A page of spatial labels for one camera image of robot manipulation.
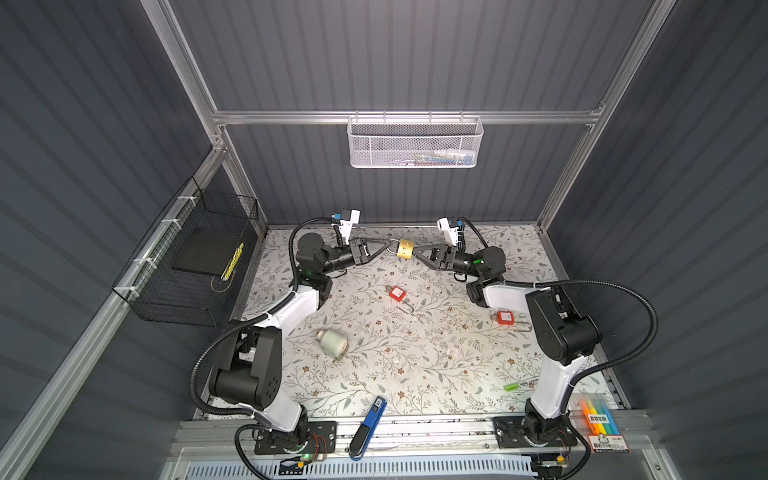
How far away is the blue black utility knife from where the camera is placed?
0.70m

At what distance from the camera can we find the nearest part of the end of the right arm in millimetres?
738

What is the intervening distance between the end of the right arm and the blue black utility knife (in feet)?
1.28

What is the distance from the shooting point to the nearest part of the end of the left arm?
696 mm

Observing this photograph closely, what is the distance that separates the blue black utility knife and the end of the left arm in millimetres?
378
